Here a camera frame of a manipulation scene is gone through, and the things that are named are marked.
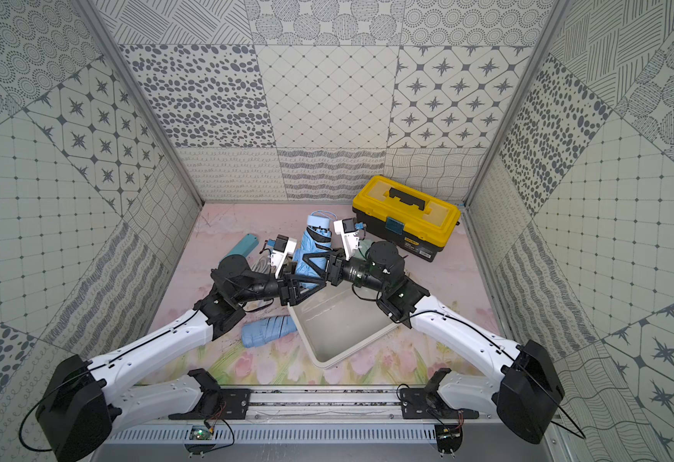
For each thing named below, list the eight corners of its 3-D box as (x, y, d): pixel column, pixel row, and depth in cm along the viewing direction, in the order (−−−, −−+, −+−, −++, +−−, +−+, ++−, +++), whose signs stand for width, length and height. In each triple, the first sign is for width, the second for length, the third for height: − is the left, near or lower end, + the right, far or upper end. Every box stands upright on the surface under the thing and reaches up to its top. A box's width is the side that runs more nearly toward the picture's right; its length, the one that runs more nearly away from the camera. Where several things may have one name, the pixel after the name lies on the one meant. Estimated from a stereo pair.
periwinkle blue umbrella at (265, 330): (246, 351, 85) (241, 346, 81) (244, 331, 89) (239, 325, 85) (298, 334, 88) (296, 328, 85) (293, 315, 92) (291, 309, 89)
